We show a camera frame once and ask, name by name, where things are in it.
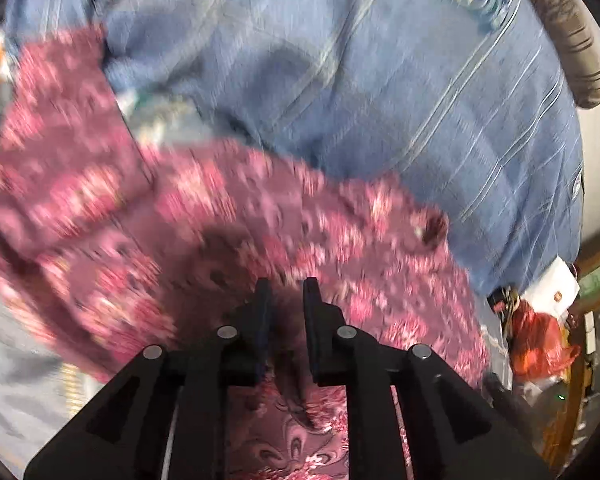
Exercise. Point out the wooden bed frame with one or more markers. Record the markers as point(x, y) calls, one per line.
point(562, 420)

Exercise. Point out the grey star-print bed sheet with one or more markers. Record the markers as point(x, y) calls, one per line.
point(20, 385)

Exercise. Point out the pink floral garment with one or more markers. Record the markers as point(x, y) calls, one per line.
point(180, 220)

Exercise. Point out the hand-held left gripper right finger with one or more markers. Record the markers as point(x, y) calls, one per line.
point(311, 331)

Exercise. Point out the dark tangled accessories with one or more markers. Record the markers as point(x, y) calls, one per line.
point(502, 300)

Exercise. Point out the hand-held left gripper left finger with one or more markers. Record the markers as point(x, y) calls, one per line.
point(264, 331)

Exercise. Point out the blue plaid blanket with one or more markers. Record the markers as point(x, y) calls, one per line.
point(330, 85)

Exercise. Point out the red plastic bag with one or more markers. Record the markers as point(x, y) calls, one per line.
point(535, 345)

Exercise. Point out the brown striped cushion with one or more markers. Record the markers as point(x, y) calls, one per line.
point(565, 25)

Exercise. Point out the white paper bag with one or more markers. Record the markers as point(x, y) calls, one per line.
point(555, 285)

